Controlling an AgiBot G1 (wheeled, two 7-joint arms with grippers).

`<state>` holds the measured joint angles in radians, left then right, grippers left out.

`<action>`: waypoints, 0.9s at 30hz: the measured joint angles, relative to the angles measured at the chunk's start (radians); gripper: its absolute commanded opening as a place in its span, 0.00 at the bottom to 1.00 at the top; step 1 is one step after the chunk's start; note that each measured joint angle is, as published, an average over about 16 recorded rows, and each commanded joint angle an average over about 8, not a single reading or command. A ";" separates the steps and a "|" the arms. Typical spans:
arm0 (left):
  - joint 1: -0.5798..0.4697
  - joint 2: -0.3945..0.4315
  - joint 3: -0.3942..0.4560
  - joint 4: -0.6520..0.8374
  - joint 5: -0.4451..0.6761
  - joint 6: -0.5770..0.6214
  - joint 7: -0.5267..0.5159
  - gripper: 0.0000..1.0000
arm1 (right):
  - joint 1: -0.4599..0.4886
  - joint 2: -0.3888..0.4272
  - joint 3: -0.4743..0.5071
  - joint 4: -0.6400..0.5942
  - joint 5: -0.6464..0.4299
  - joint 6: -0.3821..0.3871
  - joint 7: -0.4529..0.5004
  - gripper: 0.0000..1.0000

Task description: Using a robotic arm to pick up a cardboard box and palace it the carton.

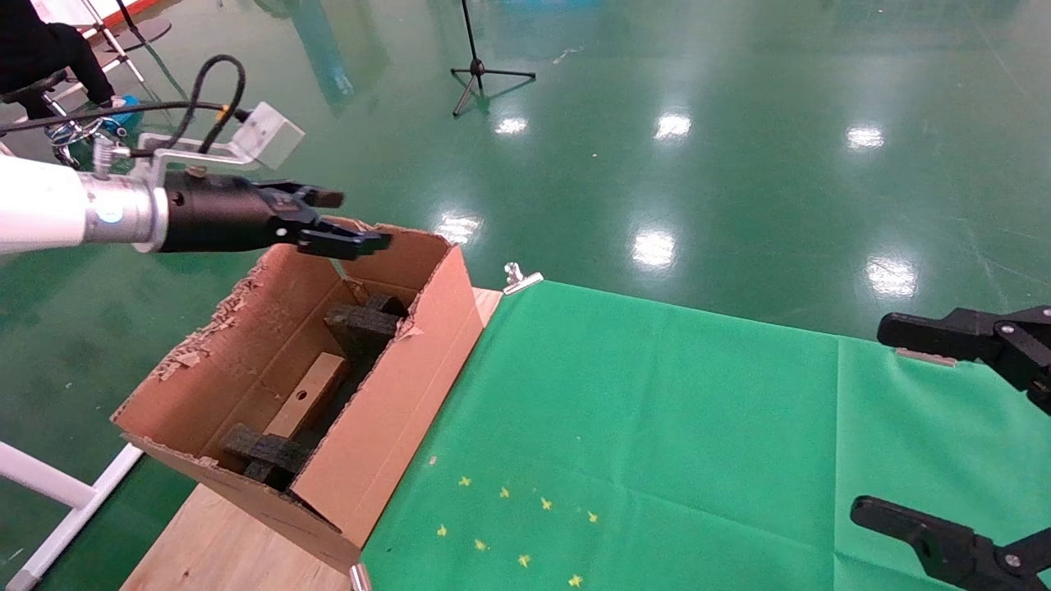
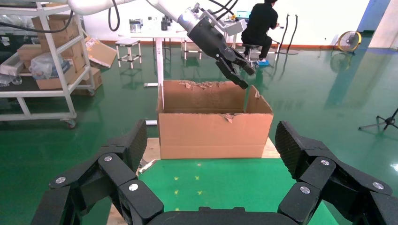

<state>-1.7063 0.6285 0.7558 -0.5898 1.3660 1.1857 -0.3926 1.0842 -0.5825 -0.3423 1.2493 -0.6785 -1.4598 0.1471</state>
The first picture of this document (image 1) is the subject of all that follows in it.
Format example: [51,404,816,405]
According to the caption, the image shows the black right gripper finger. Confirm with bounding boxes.
[875,306,1051,416]
[848,496,1051,591]

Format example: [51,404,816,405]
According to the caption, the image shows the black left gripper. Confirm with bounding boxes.
[160,168,394,263]

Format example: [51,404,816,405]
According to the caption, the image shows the brown cardboard box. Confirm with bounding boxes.
[261,351,352,442]

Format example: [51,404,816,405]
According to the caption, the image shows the large open cardboard carton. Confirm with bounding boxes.
[111,220,503,575]

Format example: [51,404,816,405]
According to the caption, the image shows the black foam block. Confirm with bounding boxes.
[223,421,314,495]
[326,293,411,362]

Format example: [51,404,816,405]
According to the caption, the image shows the black tripod stand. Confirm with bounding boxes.
[450,0,539,117]

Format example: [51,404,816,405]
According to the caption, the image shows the green table cloth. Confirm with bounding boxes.
[361,279,1051,591]

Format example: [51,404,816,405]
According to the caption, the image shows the black round base stand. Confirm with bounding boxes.
[103,0,173,52]

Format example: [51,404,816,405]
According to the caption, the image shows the white board red edge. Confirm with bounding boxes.
[33,0,157,27]

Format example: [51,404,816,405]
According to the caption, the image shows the person in black clothes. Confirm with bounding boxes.
[0,0,136,136]

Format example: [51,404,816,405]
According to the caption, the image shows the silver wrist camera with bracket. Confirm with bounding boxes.
[135,102,307,177]

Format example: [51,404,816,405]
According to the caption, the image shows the thick black braided cable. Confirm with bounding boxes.
[0,53,249,158]

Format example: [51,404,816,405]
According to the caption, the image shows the white metal frame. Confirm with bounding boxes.
[0,439,147,591]

